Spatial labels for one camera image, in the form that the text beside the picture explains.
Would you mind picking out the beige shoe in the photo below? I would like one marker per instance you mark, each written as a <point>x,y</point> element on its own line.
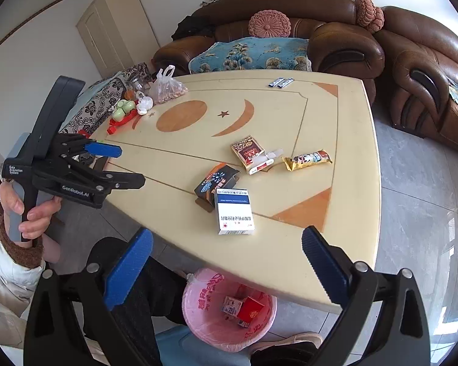
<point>290,341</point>

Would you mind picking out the green teacup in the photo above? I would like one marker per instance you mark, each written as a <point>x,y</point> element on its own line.
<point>129,105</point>
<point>117,113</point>

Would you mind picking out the round pink crochet cushion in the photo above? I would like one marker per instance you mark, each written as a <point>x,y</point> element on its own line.
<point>269,24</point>

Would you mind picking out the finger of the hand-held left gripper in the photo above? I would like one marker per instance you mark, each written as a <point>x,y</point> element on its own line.
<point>107,150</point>
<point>126,181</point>

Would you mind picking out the clear plastic bag of peanuts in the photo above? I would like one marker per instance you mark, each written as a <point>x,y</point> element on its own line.
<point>166,91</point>

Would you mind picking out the small knotted white bag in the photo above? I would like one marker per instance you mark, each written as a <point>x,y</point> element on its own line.
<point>144,105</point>

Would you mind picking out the white medicine box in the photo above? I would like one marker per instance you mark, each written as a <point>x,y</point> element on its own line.
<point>232,213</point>

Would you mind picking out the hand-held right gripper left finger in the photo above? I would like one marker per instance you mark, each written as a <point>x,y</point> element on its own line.
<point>128,270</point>

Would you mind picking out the blue floral cushion cover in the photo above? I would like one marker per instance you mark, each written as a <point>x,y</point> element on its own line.
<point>248,55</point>

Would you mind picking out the black clothing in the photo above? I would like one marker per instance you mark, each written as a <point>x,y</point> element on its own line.
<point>192,27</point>

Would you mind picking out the person's left hand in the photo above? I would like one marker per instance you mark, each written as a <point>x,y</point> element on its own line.
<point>38,217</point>

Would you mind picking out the person's leg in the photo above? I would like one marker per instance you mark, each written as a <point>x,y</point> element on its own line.
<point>286,357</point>
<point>160,286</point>

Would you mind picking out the brown cigarette pack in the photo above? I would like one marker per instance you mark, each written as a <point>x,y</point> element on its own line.
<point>248,148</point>

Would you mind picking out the person's left leg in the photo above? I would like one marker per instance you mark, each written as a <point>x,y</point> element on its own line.
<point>160,286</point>

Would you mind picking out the brown leather armchair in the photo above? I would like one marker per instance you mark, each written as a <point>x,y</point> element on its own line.
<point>416,53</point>

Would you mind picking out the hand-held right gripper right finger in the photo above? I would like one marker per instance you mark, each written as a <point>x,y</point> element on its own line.
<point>324,267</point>

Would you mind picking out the small red object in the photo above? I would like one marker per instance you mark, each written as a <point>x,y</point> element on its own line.
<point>84,133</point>

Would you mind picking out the cream wooden coffee table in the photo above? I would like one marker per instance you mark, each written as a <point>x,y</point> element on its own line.
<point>290,129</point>

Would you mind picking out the red tray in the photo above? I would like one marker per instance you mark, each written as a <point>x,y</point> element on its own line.
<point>122,124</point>

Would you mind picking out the black patterned box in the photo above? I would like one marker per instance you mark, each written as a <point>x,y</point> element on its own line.
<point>213,183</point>

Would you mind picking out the folded pink crochet cushion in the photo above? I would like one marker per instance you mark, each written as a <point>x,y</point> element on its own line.
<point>368,12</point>

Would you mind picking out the yellow snack wrapper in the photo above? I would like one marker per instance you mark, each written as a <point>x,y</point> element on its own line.
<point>307,160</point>

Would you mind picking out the pink trash bin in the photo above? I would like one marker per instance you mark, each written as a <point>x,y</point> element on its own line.
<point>202,312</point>

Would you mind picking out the cream wardrobe cabinet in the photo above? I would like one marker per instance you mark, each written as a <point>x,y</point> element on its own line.
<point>114,34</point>

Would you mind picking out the person's left forearm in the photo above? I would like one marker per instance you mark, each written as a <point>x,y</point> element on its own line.
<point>7,278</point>

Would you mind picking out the white red tube packet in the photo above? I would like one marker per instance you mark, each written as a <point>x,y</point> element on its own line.
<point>261,164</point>

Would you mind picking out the brown leather sofa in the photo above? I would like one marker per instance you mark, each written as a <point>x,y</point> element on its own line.
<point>328,45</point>

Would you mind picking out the person's right leg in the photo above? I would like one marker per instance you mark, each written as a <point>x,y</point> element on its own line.
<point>286,357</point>

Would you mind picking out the white milk carton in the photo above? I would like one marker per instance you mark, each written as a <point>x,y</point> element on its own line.
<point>231,305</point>

